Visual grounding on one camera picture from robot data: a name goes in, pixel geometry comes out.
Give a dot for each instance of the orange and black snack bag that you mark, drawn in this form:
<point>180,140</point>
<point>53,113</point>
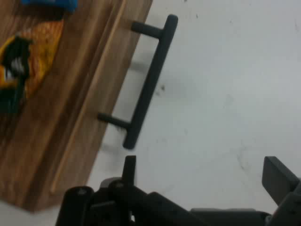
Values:
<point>44,47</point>

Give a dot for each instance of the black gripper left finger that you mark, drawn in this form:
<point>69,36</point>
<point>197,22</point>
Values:
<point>141,204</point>

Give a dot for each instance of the blue tissue pack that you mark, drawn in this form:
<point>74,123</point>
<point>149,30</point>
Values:
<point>47,3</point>

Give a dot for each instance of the brown wooden cabinet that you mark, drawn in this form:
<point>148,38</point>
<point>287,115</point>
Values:
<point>70,99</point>

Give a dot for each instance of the wooden drawer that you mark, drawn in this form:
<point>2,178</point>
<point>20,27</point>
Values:
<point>113,70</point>

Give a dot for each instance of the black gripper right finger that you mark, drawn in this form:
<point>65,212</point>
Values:
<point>282,186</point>

